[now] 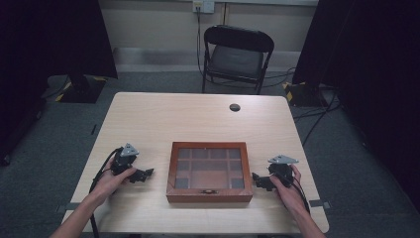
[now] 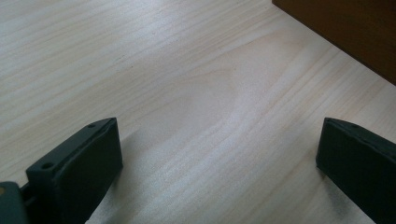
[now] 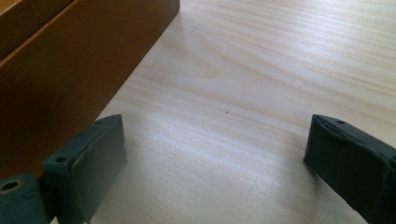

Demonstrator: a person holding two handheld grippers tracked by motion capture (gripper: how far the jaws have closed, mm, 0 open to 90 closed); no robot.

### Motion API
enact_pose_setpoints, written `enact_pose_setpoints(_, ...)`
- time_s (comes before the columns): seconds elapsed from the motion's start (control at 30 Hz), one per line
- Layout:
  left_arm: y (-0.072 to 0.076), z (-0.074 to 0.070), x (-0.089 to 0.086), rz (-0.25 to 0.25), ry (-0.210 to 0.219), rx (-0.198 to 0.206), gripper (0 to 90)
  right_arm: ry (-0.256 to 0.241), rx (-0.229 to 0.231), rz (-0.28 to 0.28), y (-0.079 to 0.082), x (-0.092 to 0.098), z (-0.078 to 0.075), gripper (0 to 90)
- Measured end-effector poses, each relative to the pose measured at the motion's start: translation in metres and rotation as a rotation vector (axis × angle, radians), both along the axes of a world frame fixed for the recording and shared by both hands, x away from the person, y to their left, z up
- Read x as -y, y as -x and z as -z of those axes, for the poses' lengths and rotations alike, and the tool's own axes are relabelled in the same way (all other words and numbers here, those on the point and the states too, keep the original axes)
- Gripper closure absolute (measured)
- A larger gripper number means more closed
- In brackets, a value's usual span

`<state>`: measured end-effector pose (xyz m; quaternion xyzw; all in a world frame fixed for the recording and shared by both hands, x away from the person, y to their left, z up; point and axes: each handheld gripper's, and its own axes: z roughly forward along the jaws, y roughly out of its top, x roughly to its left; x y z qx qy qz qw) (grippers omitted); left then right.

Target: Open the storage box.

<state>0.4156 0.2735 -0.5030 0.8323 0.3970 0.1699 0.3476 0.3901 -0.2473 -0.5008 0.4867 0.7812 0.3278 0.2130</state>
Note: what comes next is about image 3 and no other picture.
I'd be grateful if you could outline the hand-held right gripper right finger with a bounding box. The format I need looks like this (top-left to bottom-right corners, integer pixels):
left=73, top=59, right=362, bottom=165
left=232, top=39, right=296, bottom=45
left=303, top=114, right=396, bottom=224

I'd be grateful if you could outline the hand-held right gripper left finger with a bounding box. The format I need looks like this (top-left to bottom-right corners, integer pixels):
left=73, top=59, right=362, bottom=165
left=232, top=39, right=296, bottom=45
left=41, top=114, right=128, bottom=224

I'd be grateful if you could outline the brown wooden box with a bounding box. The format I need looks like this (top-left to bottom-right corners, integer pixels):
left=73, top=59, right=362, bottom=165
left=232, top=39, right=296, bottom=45
left=0, top=0, right=181, bottom=180

